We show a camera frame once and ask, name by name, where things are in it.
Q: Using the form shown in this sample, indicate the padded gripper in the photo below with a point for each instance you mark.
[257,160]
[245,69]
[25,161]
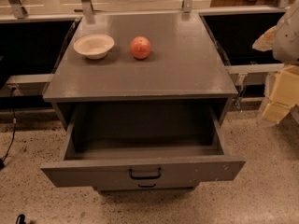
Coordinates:
[287,39]

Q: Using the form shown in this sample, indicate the grey top drawer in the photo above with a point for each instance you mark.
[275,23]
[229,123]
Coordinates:
[104,142]

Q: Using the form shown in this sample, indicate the grey drawer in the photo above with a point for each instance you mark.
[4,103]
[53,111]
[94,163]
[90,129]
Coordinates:
[133,186]
[104,142]

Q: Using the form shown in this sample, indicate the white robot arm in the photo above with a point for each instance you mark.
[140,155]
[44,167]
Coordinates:
[283,40]

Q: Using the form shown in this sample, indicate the grey drawer cabinet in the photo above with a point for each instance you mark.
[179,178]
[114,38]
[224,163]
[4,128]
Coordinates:
[183,67]

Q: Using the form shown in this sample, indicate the grey lower drawer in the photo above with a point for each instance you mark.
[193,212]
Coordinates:
[133,186]

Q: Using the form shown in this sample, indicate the red apple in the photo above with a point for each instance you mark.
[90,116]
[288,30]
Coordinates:
[140,47]

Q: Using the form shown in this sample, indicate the white bowl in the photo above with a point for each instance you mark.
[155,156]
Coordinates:
[94,47]

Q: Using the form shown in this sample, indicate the black object on floor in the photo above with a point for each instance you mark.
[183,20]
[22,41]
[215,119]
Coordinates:
[20,219]

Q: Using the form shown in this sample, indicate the metal latch bracket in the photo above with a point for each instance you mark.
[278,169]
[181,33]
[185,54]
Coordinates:
[240,83]

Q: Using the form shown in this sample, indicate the black top drawer handle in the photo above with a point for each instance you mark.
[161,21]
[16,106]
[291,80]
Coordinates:
[145,175]

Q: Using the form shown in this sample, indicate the black drawer handle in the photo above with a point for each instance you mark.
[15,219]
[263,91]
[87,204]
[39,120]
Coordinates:
[145,175]
[147,186]

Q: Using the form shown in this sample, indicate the black lower drawer handle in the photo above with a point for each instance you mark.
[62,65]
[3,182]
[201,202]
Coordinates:
[147,186]

